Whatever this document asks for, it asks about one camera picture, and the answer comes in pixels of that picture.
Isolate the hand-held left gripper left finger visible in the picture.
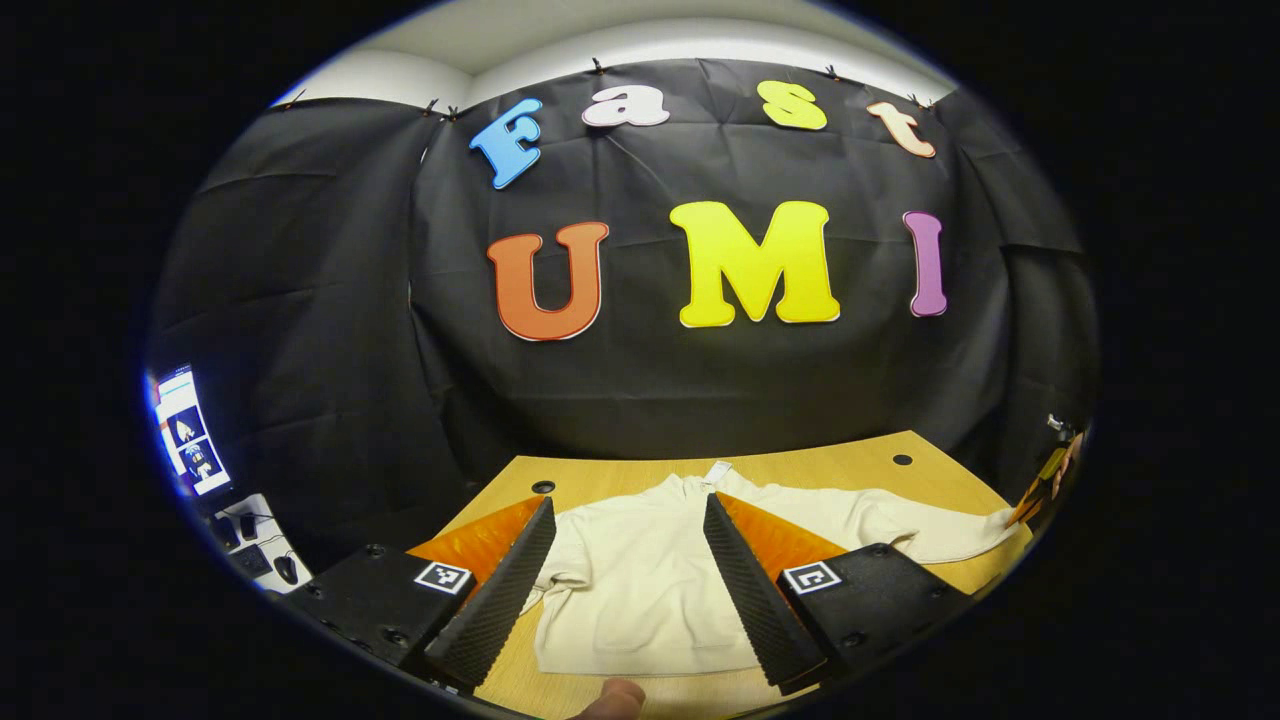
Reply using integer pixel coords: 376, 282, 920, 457
285, 495, 558, 696

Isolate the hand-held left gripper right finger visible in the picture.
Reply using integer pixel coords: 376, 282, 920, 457
703, 491, 979, 698

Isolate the cream sweatshirt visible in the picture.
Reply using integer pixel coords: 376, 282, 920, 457
533, 470, 1021, 678

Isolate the black backdrop cloth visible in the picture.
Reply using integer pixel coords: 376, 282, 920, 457
145, 58, 1101, 571

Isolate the white desk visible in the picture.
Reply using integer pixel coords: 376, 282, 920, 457
205, 493, 313, 596

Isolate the lit computer monitor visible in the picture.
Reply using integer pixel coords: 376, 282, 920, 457
150, 363, 233, 498

